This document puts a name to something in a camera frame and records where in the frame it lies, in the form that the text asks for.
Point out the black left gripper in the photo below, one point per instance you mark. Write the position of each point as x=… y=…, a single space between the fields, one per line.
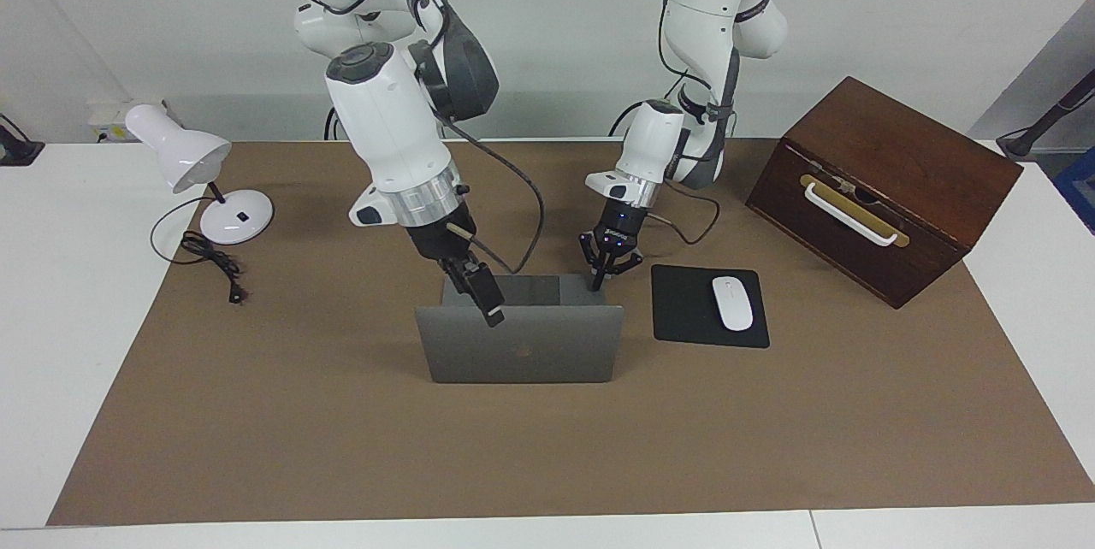
x=618 y=224

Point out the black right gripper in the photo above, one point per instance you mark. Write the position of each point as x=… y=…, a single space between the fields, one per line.
x=440 y=237

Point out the silver grey laptop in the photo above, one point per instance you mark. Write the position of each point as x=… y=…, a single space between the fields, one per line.
x=530 y=352

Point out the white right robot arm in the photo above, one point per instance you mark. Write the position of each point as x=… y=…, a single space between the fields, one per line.
x=385 y=121

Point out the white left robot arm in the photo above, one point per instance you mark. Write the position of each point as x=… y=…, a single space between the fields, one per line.
x=654 y=138

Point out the black mouse pad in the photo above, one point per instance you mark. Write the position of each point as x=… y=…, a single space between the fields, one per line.
x=684 y=309

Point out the white computer mouse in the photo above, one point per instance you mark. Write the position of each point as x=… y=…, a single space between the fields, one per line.
x=732 y=303

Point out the brown table mat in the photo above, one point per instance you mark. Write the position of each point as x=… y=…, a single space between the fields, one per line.
x=342 y=429

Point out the white desk lamp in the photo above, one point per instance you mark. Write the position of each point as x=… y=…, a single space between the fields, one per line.
x=184 y=151

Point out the dark brown wooden box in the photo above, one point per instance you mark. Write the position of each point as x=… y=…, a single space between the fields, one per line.
x=924 y=181

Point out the white power strip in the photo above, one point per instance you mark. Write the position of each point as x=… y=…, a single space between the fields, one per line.
x=107 y=115

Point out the black tripod leg stand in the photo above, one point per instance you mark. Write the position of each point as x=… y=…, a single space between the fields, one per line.
x=1048 y=117

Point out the blue crate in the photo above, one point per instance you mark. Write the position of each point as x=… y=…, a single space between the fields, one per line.
x=1080 y=190

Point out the small black stand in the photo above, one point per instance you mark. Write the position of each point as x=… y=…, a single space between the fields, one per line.
x=17 y=151

